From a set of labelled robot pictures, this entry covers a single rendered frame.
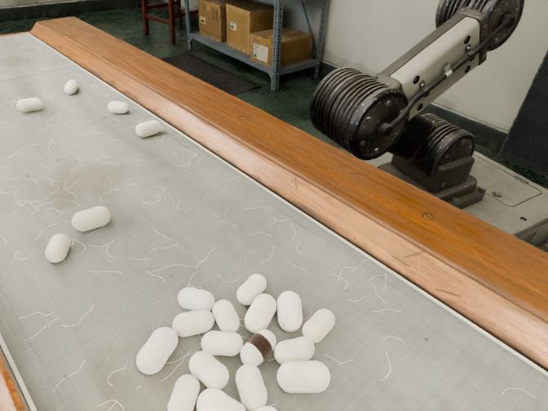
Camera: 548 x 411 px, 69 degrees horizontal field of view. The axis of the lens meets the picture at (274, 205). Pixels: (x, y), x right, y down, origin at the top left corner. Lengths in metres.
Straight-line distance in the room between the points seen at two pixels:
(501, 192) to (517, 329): 0.76
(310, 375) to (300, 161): 0.28
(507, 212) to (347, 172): 0.63
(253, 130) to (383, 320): 0.32
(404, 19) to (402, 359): 2.37
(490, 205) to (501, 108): 1.39
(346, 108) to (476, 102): 1.82
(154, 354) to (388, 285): 0.22
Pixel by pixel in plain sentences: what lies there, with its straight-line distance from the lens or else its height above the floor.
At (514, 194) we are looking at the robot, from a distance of 1.14.
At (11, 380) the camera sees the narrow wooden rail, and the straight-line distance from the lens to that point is 0.34.
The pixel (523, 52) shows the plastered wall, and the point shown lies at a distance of 2.34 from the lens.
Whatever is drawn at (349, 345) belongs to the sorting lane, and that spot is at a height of 0.74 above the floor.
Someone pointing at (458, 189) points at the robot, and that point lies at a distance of 0.99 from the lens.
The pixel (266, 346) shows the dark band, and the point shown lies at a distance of 0.32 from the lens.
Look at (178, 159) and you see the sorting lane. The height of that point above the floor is 0.74.
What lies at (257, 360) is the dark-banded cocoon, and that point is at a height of 0.75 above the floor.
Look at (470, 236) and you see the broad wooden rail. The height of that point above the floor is 0.76.
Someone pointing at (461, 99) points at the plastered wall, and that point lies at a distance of 2.49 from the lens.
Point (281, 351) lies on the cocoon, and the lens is 0.32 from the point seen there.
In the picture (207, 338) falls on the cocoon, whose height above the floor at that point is 0.76.
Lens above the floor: 1.02
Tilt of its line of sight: 38 degrees down
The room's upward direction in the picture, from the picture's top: 3 degrees clockwise
